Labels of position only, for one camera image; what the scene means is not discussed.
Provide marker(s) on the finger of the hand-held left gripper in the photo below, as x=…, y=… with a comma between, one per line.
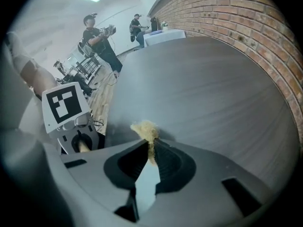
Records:
x=65, y=143
x=94, y=138

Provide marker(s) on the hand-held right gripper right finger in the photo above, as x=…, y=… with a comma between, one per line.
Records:
x=203, y=197

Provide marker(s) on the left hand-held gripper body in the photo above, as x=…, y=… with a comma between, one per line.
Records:
x=62, y=103

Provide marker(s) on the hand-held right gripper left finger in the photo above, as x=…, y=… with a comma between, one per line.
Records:
x=94, y=174

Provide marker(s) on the yellow sponge cloth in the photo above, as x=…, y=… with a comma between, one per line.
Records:
x=146, y=130

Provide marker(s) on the person's left forearm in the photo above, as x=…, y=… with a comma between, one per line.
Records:
x=43, y=79

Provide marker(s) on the person's white shirt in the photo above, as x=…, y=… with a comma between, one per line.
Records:
x=19, y=55

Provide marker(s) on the black box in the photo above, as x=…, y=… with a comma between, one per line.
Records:
x=154, y=23

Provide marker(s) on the pale cloth covered table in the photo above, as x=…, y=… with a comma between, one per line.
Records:
x=165, y=35

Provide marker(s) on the white flowers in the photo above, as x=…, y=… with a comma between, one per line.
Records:
x=164, y=25

